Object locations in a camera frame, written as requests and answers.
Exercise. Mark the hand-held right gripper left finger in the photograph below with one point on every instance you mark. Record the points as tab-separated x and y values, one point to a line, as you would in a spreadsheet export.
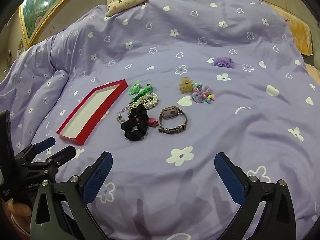
97	177

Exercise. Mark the black scrunchie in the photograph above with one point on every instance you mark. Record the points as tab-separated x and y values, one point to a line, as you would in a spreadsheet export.
136	122

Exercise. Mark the silver rhinestone brooch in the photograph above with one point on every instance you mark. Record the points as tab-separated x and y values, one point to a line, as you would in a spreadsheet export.
131	104

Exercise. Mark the dark sparkly hair clip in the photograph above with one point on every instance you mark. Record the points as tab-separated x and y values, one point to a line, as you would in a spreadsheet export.
144	101

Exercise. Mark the orange towel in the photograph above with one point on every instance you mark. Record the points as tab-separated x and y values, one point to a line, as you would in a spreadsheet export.
298	32

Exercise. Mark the gold framed painting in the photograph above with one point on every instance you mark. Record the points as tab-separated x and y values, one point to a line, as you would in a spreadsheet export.
42	7

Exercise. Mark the red rimmed white tray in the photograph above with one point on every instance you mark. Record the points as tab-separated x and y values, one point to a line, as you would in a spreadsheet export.
85	115

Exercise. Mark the purple floral blanket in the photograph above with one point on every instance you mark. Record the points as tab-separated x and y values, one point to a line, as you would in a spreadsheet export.
175	42

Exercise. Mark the light green hair clip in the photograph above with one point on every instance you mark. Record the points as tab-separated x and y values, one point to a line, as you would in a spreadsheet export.
135	87

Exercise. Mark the pink hair clip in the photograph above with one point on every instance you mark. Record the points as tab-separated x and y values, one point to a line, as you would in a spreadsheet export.
152	122

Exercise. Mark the person's left hand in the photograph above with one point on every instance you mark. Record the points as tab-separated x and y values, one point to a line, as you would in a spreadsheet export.
18	208

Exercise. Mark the yellow claw hair clip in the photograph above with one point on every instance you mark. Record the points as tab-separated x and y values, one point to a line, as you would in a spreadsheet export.
185	85

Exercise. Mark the metal bangle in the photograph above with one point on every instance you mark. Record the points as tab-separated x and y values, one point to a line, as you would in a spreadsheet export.
170	112

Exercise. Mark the peach cloth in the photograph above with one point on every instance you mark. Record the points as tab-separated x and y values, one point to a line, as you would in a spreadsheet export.
313	73

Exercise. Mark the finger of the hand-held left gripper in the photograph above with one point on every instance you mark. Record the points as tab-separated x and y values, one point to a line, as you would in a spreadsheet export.
63	155
46	142

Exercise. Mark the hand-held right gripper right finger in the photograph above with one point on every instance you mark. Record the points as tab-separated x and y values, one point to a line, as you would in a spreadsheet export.
230	180

